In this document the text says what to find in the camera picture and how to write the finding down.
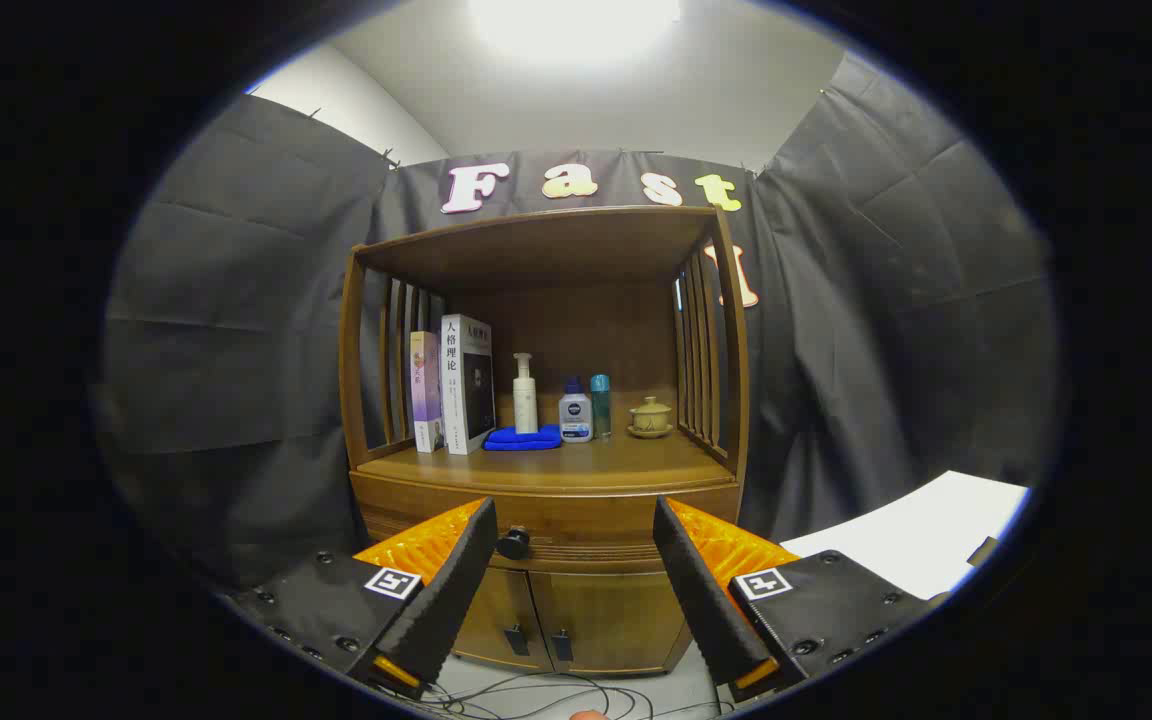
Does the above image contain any wooden countertop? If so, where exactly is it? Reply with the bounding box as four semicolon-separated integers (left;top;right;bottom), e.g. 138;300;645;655
356;432;737;493

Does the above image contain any wooden drawer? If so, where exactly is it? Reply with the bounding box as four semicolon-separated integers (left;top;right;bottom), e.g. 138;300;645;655
354;488;740;573

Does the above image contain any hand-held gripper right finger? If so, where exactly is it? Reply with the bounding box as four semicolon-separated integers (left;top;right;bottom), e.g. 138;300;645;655
652;495;949;701

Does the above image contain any white book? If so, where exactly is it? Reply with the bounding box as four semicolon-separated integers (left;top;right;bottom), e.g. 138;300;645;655
440;314;495;456

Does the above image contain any white bottle with blue cap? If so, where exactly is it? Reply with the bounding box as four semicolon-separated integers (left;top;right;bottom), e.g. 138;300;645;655
559;377;594;444

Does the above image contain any white table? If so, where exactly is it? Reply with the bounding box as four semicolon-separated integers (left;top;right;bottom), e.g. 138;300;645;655
781;470;1032;601

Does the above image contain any yellow lidded teacup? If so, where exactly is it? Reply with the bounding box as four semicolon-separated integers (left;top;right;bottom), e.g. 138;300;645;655
628;396;675;440

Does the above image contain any white pump bottle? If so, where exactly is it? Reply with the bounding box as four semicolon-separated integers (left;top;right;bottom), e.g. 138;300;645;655
513;352;539;435

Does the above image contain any purple book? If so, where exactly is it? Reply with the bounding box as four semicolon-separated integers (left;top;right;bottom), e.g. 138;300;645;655
410;331;445;454

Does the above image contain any black backdrop cloth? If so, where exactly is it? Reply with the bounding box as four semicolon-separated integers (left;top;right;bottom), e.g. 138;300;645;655
96;55;1057;591

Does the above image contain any wooden cabinet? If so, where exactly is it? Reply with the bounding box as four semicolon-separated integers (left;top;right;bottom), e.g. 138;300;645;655
338;205;752;679

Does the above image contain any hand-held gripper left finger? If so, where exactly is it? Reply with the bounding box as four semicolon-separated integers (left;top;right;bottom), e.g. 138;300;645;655
226;497;500;701

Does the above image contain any blue folded cloth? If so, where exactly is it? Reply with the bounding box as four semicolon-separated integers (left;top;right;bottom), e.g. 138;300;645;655
483;424;563;452

